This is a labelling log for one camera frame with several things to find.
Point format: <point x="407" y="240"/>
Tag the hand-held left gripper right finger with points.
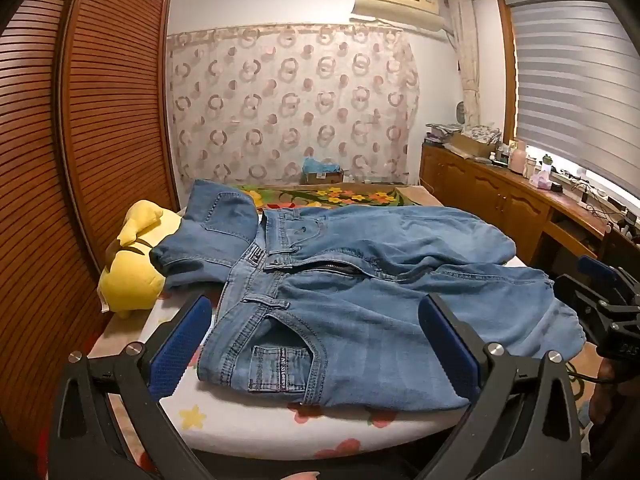
<point x="445" y="345"/>

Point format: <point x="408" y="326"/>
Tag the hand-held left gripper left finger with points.
<point x="182" y="345"/>

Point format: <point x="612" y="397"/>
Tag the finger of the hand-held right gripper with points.
<point x="597" y="269"/>
<point x="580" y="300"/>

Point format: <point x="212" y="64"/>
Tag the blue denim pants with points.
<point x="375" y="320"/>
<point x="210" y="242"/>

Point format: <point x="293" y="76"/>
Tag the person's right hand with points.
<point x="606" y="400"/>

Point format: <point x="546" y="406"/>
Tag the yellow plush toy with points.
<point x="132" y="280"/>

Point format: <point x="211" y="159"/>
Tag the strawberry print bed sheet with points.
<point x="240" y="420"/>

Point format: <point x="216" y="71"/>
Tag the pink tissue packet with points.
<point x="541" y="180"/>

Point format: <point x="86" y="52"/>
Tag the green lid bottle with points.
<point x="546" y="162"/>

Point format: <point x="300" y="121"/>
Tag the long wooden cabinet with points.
<point x="490" y="195"/>

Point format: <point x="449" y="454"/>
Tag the pink bottle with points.
<point x="517" y="157"/>

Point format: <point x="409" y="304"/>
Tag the floral blanket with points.
<point x="350" y="195"/>

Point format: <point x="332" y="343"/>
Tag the floral print cloth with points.
<point x="482" y="133"/>

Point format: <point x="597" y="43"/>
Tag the flat cardboard tray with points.
<point x="467" y="146"/>

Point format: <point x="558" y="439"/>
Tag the grey striped roller blind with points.
<point x="575" y="75"/>

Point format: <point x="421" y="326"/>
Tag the small round fan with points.
<point x="462" y="112"/>

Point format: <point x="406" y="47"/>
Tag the small cardboard box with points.
<point x="322" y="177"/>

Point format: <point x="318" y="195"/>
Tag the stack of books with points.
<point x="437" y="135"/>

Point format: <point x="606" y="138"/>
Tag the blue plastic bag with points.
<point x="317" y="164"/>

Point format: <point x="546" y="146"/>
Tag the wooden louvered wardrobe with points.
<point x="75" y="135"/>

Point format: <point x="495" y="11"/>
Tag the beige window curtain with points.
<point x="467" y="50"/>

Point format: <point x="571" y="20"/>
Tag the circle print sheer curtain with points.
<point x="290" y="105"/>

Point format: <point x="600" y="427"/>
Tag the beige air conditioner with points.
<point x="395" y="5"/>

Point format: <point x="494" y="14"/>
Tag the wooden window frame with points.
<point x="506" y="60"/>

